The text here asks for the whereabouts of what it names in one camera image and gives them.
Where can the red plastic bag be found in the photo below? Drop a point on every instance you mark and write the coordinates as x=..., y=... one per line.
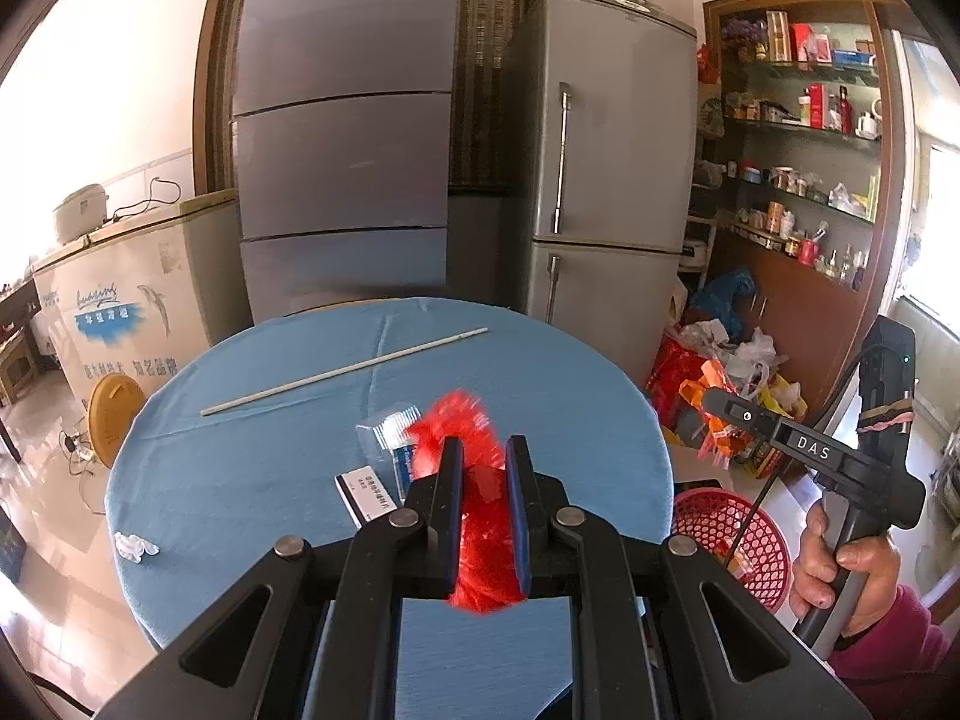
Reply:
x=457, y=420

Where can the white tissue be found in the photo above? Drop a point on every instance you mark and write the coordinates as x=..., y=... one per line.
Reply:
x=135, y=547

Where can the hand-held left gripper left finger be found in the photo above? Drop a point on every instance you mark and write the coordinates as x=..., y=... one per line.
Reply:
x=450, y=517

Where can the blue tablecloth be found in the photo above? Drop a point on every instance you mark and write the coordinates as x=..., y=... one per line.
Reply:
x=262, y=465

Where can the dark wooden table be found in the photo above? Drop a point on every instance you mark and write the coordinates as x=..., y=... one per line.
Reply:
x=11, y=296

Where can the white rice cooker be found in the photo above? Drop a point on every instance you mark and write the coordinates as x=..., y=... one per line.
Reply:
x=79, y=214

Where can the white chest freezer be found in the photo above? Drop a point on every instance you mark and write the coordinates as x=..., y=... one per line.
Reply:
x=150, y=292

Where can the grey panelled cabinet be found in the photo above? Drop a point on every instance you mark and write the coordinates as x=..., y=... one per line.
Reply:
x=345, y=150

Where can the grey refrigerator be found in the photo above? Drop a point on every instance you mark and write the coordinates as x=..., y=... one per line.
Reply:
x=615, y=165

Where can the row of shelf goods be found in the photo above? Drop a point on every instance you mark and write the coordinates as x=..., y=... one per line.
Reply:
x=817, y=109

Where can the person's right forearm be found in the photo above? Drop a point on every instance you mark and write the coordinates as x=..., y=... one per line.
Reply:
x=900, y=660

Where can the yellow plastic bag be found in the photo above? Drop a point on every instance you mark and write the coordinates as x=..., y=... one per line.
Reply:
x=787, y=397

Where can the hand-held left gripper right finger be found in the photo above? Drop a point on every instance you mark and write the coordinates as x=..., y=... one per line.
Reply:
x=519, y=517

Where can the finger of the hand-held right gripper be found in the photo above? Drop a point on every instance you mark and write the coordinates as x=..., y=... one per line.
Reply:
x=772, y=427

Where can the wooden shelf cabinet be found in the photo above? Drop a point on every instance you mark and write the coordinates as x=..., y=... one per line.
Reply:
x=795, y=300

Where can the person's right hand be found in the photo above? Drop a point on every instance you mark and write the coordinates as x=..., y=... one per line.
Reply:
x=870, y=577

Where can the red plastic basket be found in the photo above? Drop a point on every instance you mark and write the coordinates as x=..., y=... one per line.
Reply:
x=705, y=517

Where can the yellow round lid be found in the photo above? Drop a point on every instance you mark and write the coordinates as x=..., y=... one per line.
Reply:
x=112, y=412

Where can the blue trash bin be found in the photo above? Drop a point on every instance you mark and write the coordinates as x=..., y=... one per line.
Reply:
x=9, y=544

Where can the large red sack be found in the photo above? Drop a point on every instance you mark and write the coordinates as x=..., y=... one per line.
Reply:
x=671, y=382

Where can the thin white stick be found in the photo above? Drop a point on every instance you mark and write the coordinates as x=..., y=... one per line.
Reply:
x=345, y=372

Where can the clear plastic box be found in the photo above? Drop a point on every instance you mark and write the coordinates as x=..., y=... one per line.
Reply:
x=390, y=427

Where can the large blue sack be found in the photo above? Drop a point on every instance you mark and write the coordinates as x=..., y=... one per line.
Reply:
x=724, y=292

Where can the white power strip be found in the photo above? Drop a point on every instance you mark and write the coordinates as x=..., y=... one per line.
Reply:
x=71, y=444

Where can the white medicine box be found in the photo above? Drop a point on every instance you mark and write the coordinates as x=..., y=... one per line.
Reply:
x=364, y=495

